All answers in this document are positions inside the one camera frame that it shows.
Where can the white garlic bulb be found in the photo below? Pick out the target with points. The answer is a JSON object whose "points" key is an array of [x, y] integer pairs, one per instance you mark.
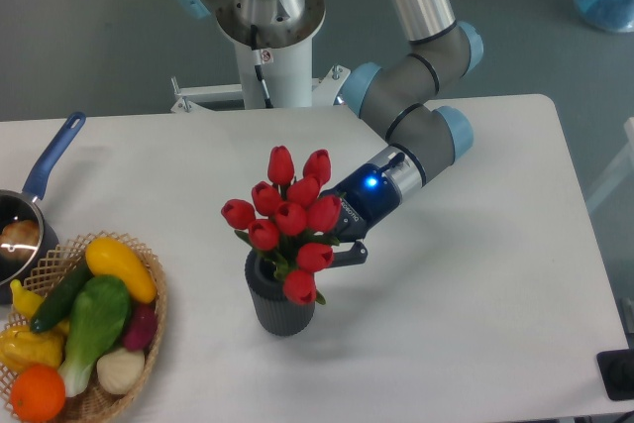
{"points": [[118, 371]]}

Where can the yellow bumpy gourd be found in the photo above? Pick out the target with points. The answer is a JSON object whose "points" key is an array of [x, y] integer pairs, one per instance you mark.
{"points": [[22, 349]]}

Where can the brown bread roll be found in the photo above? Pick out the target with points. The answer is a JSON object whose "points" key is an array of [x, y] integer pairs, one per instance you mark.
{"points": [[19, 240]]}

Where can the purple red onion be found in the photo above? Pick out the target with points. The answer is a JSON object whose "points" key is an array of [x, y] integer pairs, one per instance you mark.
{"points": [[141, 328]]}

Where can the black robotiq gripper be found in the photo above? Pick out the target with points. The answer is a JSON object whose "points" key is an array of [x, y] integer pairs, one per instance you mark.
{"points": [[367, 196]]}

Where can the blue handled saucepan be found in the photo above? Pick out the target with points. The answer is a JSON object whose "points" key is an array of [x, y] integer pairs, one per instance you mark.
{"points": [[23, 205]]}

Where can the red tulip bouquet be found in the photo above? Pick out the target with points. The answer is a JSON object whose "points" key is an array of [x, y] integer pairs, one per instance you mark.
{"points": [[289, 222]]}

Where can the green bok choy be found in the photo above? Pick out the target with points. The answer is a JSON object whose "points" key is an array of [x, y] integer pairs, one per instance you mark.
{"points": [[97, 319]]}

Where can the black device at edge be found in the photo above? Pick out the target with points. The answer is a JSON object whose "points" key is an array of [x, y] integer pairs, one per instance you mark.
{"points": [[616, 369]]}

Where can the green cucumber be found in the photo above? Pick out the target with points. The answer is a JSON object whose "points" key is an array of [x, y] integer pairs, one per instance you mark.
{"points": [[58, 304]]}

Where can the woven wicker basket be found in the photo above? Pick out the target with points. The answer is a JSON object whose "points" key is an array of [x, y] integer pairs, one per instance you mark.
{"points": [[95, 404]]}

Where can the orange fruit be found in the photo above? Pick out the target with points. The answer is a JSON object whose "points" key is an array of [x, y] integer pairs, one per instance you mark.
{"points": [[38, 394]]}

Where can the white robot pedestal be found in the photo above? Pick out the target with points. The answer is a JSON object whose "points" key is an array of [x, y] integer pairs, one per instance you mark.
{"points": [[273, 46]]}

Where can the dark grey ribbed vase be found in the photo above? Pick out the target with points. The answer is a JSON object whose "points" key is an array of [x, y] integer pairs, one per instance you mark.
{"points": [[275, 312]]}

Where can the small yellow pepper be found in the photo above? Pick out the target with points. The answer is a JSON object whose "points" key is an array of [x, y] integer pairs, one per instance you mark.
{"points": [[25, 301]]}

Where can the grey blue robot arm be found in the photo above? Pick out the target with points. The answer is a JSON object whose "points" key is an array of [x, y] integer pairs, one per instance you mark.
{"points": [[420, 143]]}

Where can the yellow squash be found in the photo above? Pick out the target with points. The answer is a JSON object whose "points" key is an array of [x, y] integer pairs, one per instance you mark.
{"points": [[107, 256]]}

